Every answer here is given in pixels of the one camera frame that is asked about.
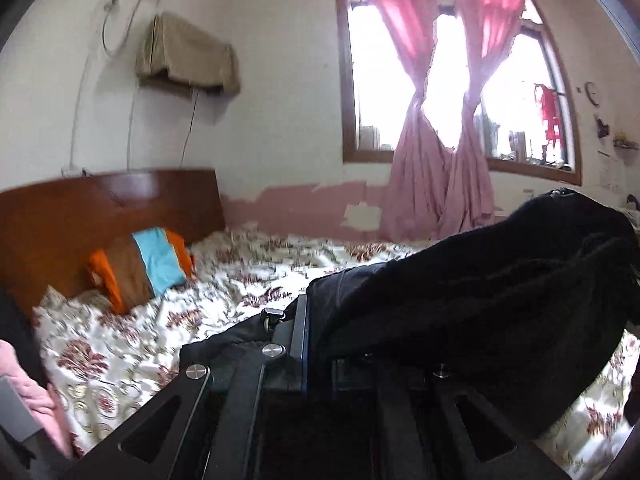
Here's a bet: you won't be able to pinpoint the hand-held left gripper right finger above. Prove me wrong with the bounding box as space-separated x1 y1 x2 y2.
332 357 572 480

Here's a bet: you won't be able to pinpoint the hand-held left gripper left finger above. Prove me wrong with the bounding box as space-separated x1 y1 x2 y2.
70 295 311 480

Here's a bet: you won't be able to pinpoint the black padded jacket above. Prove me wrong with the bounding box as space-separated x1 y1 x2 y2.
180 187 640 442

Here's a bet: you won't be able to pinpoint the red hanging clothes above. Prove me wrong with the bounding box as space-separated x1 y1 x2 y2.
533 83 562 144

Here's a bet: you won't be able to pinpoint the floral bedspread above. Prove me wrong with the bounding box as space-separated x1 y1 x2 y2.
32 225 640 480

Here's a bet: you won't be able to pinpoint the orange brown blue striped pillow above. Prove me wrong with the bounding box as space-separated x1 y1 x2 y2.
87 227 197 316

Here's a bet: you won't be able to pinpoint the wooden headboard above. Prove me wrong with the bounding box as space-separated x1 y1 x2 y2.
0 167 227 312

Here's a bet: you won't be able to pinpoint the brown framed window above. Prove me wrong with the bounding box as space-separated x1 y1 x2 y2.
332 0 584 187

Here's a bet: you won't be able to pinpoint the pink fluffy garment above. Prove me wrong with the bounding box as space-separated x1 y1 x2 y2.
0 339 74 459

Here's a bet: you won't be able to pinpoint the grey box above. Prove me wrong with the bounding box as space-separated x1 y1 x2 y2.
0 377 44 444

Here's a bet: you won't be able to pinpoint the beige covered air conditioner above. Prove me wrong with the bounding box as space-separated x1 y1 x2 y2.
136 12 241 98

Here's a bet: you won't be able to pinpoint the black wall cable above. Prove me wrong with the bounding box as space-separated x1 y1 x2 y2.
180 87 201 169

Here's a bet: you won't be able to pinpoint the white wall pipe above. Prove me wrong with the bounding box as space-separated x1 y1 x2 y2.
70 0 122 172

